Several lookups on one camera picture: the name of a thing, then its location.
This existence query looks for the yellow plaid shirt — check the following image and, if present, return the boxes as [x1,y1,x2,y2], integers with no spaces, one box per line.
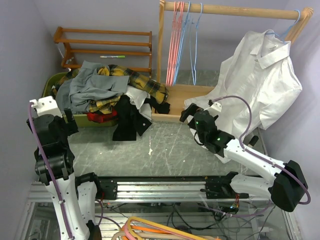
[50,63,165,114]

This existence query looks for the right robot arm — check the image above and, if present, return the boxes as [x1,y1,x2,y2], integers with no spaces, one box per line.
[179,103,308,212]

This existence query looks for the wooden clothes rack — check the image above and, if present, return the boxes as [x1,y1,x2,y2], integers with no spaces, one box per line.
[152,0,314,123]

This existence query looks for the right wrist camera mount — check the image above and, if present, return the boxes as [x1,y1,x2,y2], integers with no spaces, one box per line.
[205,100,222,117]

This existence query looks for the pink wire hangers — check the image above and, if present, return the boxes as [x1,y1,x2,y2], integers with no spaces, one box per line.
[166,1,185,86]

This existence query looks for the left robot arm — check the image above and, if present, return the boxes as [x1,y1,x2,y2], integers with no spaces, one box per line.
[26,108,102,240]

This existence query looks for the black garment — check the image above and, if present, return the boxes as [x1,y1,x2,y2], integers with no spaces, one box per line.
[112,95,171,142]

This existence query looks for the white hanging shirt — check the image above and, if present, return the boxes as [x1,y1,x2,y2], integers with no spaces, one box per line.
[184,29,304,164]

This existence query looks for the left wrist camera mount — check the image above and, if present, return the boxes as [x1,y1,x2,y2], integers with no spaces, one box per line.
[29,96,63,118]

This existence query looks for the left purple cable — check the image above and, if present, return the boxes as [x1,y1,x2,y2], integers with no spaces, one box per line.
[29,101,76,240]

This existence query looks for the green laundry basket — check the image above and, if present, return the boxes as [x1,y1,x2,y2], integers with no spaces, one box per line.
[42,72,117,128]

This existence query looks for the orange pink hangers below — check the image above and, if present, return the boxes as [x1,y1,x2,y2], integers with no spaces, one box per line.
[111,216,221,240]

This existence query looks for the green white pen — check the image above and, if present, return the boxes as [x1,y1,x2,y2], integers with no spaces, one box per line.
[99,55,126,59]

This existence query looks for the aluminium mounting rail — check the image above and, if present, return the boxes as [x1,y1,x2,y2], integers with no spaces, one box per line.
[27,174,276,203]

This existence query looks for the wooden shoe rack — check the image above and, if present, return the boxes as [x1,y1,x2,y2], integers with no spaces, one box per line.
[53,26,153,77]

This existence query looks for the grey button shirt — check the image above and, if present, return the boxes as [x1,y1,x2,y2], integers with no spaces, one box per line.
[55,61,129,114]

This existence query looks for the red garment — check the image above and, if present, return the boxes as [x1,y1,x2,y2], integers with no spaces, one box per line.
[86,110,118,124]

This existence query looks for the blue hanger holding white shirt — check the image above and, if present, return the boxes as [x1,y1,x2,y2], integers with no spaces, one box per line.
[265,9,301,45]

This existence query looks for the white garment in pile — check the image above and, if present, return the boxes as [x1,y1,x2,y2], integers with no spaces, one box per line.
[124,86,154,137]

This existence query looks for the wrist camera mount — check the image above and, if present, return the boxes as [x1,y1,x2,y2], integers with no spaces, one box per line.
[205,100,222,117]
[29,96,63,118]

